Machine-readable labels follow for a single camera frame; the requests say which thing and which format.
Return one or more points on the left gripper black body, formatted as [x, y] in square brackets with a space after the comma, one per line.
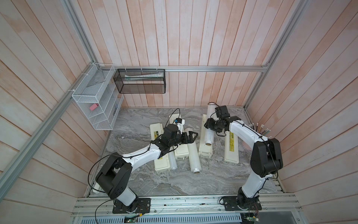
[177, 140]

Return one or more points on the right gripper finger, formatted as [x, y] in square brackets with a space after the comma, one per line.
[217, 130]
[209, 124]

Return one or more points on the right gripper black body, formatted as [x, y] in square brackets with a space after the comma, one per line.
[217, 122]

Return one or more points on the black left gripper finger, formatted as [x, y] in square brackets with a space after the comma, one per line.
[187, 141]
[189, 135]

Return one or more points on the plastic wrap roll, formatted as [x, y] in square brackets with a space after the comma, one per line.
[194, 160]
[209, 135]
[172, 160]

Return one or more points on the cream dispenser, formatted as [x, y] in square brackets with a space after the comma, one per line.
[182, 151]
[231, 145]
[161, 164]

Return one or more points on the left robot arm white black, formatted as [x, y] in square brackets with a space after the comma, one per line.
[114, 175]

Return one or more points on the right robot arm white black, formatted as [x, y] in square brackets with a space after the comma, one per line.
[265, 162]

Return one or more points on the pencil holder with pencils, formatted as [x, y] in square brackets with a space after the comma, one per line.
[259, 132]

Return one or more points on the pink eraser block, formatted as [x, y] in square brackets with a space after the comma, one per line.
[94, 106]

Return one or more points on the white and teal brush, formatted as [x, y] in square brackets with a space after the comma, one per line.
[96, 188]

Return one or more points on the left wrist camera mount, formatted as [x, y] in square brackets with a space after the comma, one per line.
[178, 121]

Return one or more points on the black wire mesh basket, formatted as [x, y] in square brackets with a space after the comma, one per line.
[140, 81]

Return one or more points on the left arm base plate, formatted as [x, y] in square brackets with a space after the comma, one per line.
[139, 206]

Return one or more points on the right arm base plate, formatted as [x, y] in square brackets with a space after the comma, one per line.
[241, 203]

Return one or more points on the white wire mesh shelf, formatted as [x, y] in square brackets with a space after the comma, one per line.
[96, 86]

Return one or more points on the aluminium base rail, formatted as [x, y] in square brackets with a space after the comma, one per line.
[175, 205]

